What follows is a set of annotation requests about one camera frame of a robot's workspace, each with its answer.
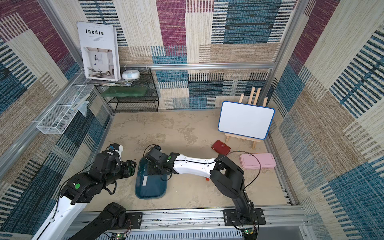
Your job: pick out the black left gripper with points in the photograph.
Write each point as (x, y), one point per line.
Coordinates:
(128, 167)

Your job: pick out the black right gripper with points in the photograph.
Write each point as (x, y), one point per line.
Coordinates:
(153, 154)

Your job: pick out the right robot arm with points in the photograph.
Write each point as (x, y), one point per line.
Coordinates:
(227, 176)

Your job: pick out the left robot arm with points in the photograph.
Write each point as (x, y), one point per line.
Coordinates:
(80, 189)

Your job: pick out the teal plastic storage tray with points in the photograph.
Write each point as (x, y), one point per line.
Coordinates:
(156, 185)

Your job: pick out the red leather wallet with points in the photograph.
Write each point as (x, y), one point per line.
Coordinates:
(221, 148)

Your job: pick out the wooden easel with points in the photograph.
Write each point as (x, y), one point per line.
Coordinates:
(252, 100)

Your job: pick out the pink pencil case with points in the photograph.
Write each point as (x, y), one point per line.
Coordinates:
(257, 161)

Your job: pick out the white round device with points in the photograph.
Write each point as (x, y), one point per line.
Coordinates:
(131, 75)

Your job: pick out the blue-framed whiteboard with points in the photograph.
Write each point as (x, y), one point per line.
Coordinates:
(245, 120)

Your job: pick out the Inedia magazine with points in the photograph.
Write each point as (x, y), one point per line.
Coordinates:
(99, 48)

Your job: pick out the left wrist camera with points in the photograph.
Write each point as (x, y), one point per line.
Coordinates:
(116, 148)

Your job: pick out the black wire shelf rack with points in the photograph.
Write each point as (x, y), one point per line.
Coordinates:
(137, 96)

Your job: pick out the white wire basket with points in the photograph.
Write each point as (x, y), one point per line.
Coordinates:
(58, 118)

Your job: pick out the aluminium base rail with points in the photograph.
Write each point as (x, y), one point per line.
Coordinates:
(269, 223)

